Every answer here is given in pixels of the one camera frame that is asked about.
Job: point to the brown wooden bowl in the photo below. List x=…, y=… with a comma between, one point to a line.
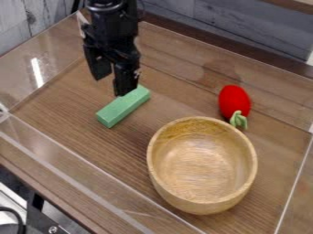
x=203, y=164

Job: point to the green rectangular block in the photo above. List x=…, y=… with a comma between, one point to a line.
x=122, y=107

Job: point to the clear acrylic tray wall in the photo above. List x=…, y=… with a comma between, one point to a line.
x=90, y=195

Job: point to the black table leg bracket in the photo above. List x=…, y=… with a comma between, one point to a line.
x=38, y=222

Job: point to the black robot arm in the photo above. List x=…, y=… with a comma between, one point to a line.
x=109, y=42

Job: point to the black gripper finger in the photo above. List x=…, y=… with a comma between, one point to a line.
x=98, y=62
x=126, y=77

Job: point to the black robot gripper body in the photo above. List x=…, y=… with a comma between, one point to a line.
x=113, y=29

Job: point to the red plush strawberry toy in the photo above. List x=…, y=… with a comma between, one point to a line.
x=235, y=105

